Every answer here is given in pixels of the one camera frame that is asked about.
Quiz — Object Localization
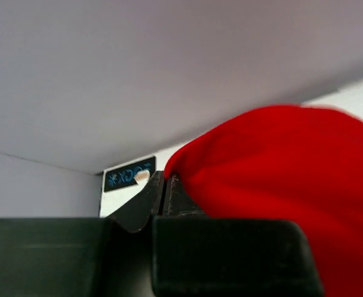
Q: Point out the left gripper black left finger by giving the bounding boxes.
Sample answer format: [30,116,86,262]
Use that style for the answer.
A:
[0,171,164,296]

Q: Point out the dark blue table label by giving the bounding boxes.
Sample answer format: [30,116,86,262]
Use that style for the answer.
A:
[103,156,156,192]

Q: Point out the red t-shirt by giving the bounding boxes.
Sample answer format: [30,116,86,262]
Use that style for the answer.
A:
[164,105,363,296]

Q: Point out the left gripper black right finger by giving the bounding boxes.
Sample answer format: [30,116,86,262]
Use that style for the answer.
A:
[152,176,323,296]

